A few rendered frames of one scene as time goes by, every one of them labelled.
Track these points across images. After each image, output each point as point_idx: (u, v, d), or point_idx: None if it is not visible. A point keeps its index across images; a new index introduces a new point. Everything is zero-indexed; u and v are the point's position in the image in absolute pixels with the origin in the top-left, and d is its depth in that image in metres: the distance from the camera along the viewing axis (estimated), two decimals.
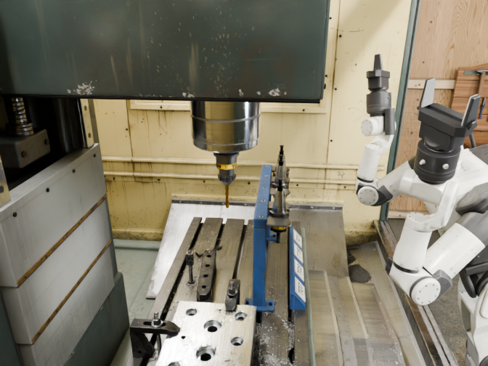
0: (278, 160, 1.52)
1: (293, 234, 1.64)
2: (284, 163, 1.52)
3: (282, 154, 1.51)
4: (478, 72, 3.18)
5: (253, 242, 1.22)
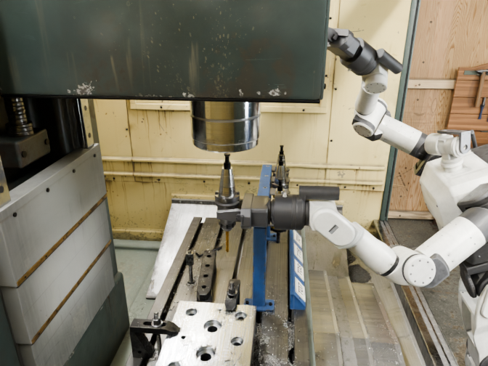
0: (278, 160, 1.52)
1: (293, 234, 1.64)
2: (284, 163, 1.52)
3: (282, 154, 1.51)
4: (478, 72, 3.18)
5: (253, 242, 1.22)
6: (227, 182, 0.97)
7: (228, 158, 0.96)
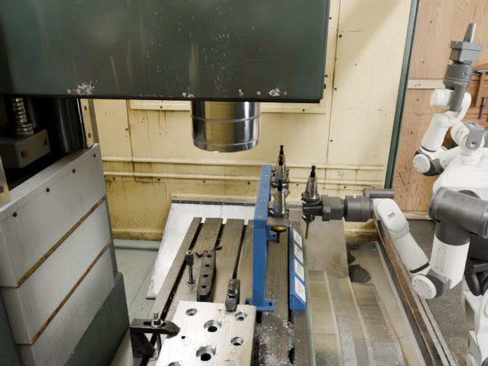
0: (278, 160, 1.52)
1: (293, 234, 1.64)
2: (284, 163, 1.52)
3: (282, 154, 1.51)
4: (478, 72, 3.18)
5: (253, 242, 1.22)
6: (313, 186, 1.31)
7: (314, 169, 1.30)
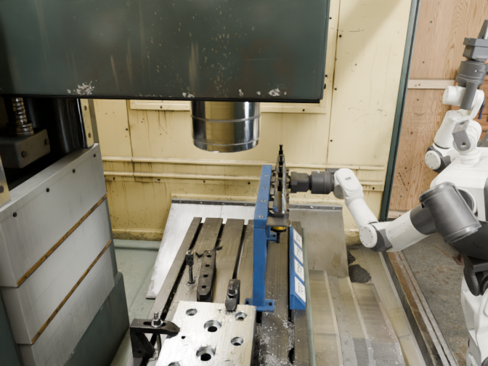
0: (277, 160, 1.52)
1: (293, 234, 1.64)
2: (283, 163, 1.52)
3: (281, 153, 1.51)
4: None
5: (253, 242, 1.22)
6: None
7: (282, 169, 1.31)
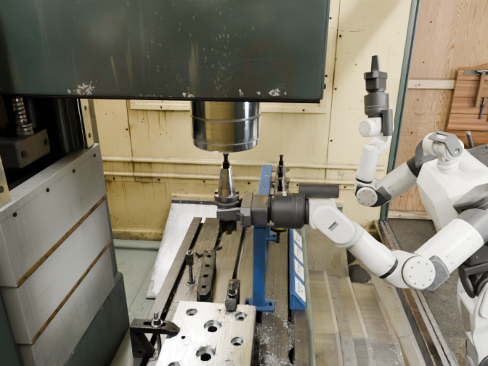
0: (221, 176, 0.97)
1: (293, 234, 1.64)
2: (230, 181, 0.97)
3: (226, 166, 0.96)
4: (478, 72, 3.18)
5: (253, 242, 1.22)
6: None
7: (282, 169, 1.31)
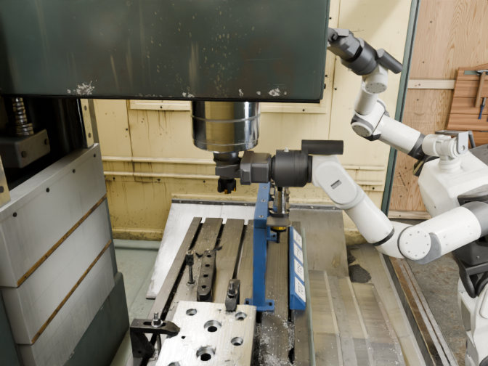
0: None
1: (293, 234, 1.64)
2: None
3: None
4: (478, 72, 3.18)
5: (253, 242, 1.22)
6: None
7: None
